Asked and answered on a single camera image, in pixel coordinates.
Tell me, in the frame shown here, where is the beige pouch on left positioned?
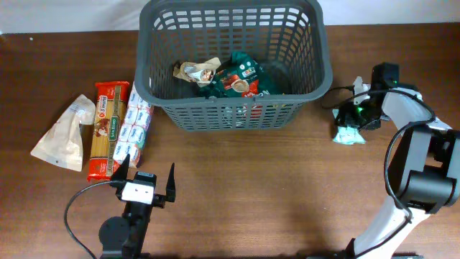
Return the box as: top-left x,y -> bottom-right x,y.
30,94 -> 96,171

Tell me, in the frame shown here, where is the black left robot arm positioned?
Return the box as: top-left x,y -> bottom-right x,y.
98,156 -> 176,259

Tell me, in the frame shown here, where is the San Remo spaghetti packet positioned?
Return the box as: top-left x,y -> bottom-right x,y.
87,81 -> 130,181

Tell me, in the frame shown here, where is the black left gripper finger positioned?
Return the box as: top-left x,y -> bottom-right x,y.
111,154 -> 130,181
165,163 -> 176,202

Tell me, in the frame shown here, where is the green coffee snack bag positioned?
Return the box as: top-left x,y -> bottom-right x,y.
198,52 -> 283,99

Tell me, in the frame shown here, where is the light blue tissue pack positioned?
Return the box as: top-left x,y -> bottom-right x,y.
332,109 -> 366,145

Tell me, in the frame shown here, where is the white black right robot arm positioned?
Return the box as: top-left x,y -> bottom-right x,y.
332,63 -> 459,258

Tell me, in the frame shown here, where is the beige brown pouch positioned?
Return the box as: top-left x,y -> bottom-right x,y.
173,58 -> 221,87

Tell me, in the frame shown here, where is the grey plastic basket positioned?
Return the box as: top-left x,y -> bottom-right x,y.
134,0 -> 333,132

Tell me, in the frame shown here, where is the Kleenex tissue multipack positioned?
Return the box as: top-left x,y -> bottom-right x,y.
113,86 -> 154,168

